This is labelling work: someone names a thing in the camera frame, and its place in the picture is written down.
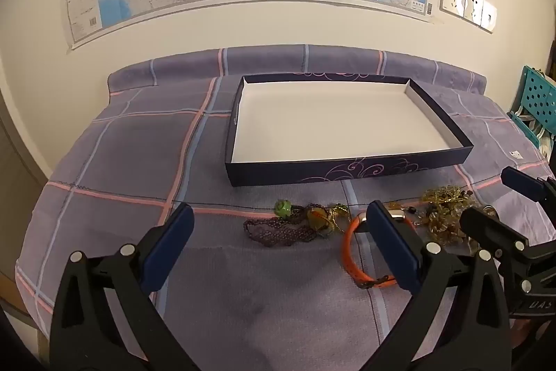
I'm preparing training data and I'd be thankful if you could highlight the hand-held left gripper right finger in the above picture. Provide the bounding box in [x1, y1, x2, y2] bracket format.
[362, 201, 513, 371]

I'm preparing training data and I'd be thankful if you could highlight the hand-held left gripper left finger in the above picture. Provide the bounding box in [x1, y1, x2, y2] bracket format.
[49, 203, 196, 371]

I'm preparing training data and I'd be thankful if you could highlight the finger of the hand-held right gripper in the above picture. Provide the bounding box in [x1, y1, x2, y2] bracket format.
[460, 208, 530, 258]
[501, 167, 556, 202]

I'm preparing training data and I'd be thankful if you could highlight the orange smart band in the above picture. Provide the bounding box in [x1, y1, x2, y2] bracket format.
[343, 209, 415, 290]

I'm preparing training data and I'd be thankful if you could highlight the amber bead bracelet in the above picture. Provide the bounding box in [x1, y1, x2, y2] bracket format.
[428, 215, 466, 243]

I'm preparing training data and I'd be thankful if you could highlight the gold chain necklace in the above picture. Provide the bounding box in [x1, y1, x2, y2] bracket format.
[421, 186, 479, 219]

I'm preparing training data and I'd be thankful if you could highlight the yellow patterned bangle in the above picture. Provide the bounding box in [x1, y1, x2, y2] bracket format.
[305, 203, 351, 240]

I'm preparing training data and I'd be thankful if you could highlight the purple beaded necklace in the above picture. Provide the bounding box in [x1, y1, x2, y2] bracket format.
[243, 199, 326, 247]

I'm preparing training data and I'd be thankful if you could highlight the dark purple cardboard box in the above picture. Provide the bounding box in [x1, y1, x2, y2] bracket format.
[224, 73, 474, 188]

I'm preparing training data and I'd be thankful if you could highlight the purple plaid bedsheet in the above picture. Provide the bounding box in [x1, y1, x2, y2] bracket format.
[15, 44, 556, 371]

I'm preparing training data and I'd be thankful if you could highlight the teal perforated crate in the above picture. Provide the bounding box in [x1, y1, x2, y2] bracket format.
[508, 64, 556, 159]

